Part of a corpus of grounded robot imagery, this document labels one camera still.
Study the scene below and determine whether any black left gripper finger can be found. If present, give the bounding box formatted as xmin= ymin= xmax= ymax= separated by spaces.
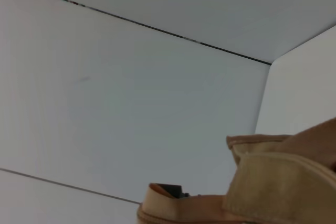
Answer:
xmin=156 ymin=183 xmax=190 ymax=199

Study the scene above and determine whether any khaki canvas food bag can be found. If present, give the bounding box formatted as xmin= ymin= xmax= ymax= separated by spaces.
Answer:
xmin=136 ymin=118 xmax=336 ymax=224

